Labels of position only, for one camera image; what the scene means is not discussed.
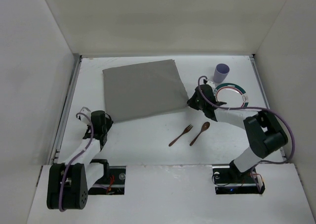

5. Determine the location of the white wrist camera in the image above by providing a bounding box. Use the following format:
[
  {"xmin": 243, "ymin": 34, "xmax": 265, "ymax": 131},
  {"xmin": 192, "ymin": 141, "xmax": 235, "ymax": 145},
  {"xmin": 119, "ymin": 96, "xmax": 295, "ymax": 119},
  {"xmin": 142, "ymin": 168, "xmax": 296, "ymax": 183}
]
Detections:
[
  {"xmin": 76, "ymin": 107, "xmax": 91, "ymax": 125},
  {"xmin": 203, "ymin": 79, "xmax": 216, "ymax": 90}
]

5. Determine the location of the lilac plastic cup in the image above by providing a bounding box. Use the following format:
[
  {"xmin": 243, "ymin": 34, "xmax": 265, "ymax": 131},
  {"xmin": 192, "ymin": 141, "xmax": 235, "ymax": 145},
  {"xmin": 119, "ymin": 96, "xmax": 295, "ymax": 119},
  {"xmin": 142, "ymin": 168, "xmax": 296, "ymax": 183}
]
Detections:
[{"xmin": 213, "ymin": 63, "xmax": 230, "ymax": 84}]

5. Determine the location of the brown wooden fork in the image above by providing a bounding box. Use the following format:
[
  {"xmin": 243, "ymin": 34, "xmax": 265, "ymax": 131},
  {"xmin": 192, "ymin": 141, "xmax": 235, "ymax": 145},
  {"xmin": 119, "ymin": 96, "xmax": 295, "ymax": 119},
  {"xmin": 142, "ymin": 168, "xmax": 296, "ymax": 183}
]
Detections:
[{"xmin": 168, "ymin": 125, "xmax": 193, "ymax": 147}]

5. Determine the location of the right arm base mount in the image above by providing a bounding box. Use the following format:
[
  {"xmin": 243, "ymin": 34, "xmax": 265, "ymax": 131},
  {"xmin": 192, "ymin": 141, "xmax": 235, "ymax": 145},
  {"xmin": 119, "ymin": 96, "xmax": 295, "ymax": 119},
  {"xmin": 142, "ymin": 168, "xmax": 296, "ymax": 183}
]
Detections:
[{"xmin": 211, "ymin": 165, "xmax": 266, "ymax": 195}]

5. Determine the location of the brown wooden spoon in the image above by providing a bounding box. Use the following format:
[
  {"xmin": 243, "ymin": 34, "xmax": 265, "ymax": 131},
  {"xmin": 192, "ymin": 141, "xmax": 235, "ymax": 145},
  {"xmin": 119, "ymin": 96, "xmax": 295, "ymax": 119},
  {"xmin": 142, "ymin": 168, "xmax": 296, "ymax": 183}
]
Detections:
[{"xmin": 190, "ymin": 122, "xmax": 210, "ymax": 146}]

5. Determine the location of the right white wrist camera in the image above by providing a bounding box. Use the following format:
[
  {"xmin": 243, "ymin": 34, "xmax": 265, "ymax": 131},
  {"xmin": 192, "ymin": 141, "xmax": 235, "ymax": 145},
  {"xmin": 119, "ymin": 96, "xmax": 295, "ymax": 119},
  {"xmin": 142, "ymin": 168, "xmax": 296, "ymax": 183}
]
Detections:
[{"xmin": 203, "ymin": 79, "xmax": 216, "ymax": 90}]

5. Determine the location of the left aluminium table rail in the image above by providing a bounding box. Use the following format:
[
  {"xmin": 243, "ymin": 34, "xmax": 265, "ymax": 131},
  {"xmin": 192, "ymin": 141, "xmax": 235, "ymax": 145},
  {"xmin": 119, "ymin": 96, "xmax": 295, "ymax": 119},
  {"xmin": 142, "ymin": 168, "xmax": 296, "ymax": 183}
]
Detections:
[{"xmin": 46, "ymin": 53, "xmax": 82, "ymax": 165}]

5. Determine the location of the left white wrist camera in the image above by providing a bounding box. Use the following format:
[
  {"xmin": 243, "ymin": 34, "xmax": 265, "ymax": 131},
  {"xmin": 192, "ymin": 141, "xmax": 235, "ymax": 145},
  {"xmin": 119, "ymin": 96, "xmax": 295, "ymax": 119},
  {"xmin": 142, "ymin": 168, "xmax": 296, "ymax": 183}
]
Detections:
[{"xmin": 76, "ymin": 107, "xmax": 91, "ymax": 125}]

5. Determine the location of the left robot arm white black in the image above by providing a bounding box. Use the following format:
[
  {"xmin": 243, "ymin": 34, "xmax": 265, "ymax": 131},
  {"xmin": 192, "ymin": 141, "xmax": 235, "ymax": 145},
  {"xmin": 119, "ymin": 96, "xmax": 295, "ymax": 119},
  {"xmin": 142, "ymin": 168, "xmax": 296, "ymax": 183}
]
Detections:
[{"xmin": 46, "ymin": 107, "xmax": 115, "ymax": 212}]

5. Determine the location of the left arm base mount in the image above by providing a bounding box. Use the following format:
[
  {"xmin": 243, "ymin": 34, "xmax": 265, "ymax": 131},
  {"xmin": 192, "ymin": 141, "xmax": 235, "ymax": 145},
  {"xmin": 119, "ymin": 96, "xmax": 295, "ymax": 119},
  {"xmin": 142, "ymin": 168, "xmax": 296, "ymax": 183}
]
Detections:
[{"xmin": 88, "ymin": 159, "xmax": 126, "ymax": 195}]

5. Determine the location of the grey cloth placemat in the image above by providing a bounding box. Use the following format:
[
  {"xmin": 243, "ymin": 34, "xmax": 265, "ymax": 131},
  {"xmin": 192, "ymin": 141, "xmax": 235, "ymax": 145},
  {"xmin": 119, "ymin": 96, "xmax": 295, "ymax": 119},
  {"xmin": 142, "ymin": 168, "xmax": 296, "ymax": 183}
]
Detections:
[{"xmin": 103, "ymin": 59, "xmax": 188, "ymax": 122}]

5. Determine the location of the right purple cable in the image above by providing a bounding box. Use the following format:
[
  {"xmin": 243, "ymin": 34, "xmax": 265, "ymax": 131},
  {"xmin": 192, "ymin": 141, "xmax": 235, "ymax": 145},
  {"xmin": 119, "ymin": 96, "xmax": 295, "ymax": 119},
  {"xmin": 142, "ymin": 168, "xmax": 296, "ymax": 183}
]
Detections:
[{"xmin": 197, "ymin": 75, "xmax": 296, "ymax": 164}]

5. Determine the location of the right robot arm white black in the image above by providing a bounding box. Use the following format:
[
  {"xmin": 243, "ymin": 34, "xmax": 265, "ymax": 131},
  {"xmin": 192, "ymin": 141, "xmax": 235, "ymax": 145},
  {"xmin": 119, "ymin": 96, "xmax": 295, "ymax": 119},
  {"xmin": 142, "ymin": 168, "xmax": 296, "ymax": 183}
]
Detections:
[{"xmin": 187, "ymin": 84, "xmax": 288, "ymax": 178}]

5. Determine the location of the white plate green rim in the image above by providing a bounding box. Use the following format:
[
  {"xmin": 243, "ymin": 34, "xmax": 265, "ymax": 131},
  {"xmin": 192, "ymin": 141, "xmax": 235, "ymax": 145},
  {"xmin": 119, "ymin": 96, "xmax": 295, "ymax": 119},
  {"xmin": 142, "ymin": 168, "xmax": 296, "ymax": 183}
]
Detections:
[{"xmin": 213, "ymin": 83, "xmax": 249, "ymax": 108}]

